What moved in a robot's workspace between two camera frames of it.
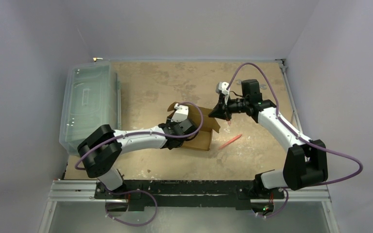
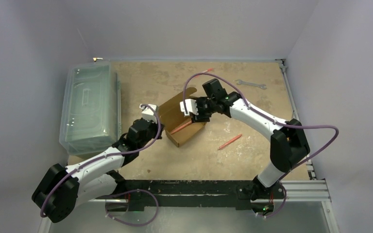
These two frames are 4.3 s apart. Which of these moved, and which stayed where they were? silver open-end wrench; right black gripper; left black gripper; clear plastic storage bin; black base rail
Moved: right black gripper; left black gripper
Stayed: silver open-end wrench; clear plastic storage bin; black base rail
